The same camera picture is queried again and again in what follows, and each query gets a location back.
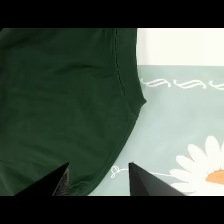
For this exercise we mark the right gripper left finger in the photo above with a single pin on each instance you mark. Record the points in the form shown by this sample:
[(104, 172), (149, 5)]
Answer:
[(50, 185)]

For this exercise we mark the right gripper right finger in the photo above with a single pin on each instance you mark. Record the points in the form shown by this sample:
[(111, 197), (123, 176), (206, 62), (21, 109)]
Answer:
[(146, 185)]

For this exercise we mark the dark green T-shirt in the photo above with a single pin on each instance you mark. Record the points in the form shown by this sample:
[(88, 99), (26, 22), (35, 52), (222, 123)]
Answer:
[(56, 106)]

